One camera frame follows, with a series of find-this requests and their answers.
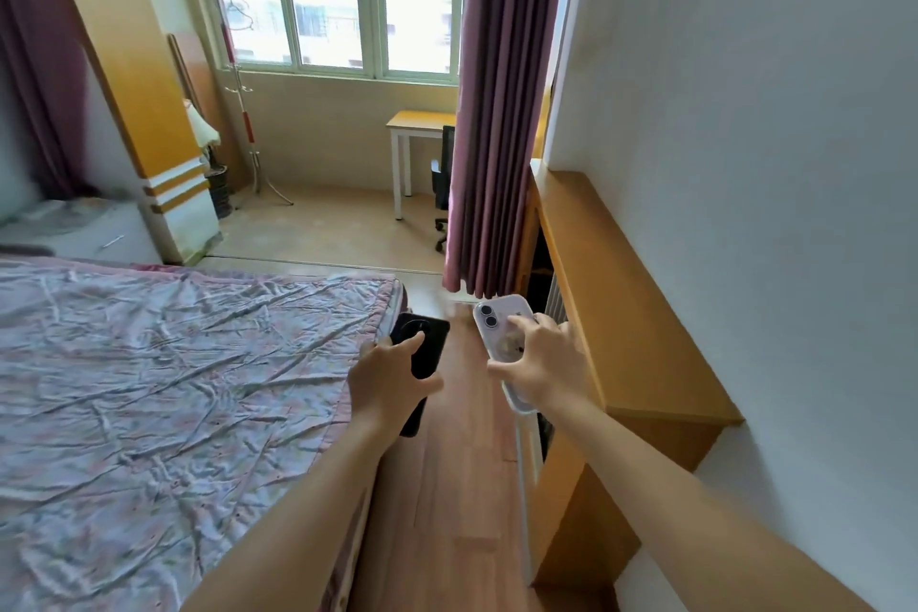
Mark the person's left hand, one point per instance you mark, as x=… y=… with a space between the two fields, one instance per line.
x=387 y=385

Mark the person's right hand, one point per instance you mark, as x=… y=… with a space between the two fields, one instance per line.
x=549 y=364

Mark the person's left thumb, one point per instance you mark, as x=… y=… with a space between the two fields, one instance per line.
x=414 y=346

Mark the person's right thumb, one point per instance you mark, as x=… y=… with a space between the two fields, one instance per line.
x=503 y=370

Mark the black smartphone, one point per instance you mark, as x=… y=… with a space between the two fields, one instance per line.
x=423 y=353

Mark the pink smartphone with clear case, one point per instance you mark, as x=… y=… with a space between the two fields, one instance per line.
x=502 y=339

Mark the person's right forearm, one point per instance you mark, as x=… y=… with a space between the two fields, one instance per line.
x=688 y=511

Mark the person's left forearm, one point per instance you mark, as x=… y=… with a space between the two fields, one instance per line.
x=287 y=532

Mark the wooden radiator cover shelf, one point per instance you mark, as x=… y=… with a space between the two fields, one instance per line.
x=617 y=346

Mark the black office chair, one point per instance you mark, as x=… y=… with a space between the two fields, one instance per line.
x=443 y=181

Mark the small wooden desk white legs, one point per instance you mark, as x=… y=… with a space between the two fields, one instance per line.
x=416 y=145

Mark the dark woven basket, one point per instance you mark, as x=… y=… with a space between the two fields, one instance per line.
x=219 y=190

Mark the bed with floral sheet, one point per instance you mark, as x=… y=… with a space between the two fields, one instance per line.
x=172 y=418

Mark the purple curtain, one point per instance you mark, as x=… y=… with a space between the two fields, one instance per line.
x=502 y=102
x=36 y=59

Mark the white coat stand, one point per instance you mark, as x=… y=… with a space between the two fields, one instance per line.
x=247 y=109

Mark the table lamp with cream shade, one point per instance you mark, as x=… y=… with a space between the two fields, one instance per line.
x=202 y=131

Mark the wooden board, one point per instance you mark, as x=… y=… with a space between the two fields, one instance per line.
x=197 y=102

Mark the white bedside cabinet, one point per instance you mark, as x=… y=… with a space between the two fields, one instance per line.
x=79 y=231

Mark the yellow and white wardrobe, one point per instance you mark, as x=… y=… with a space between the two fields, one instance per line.
x=136 y=88

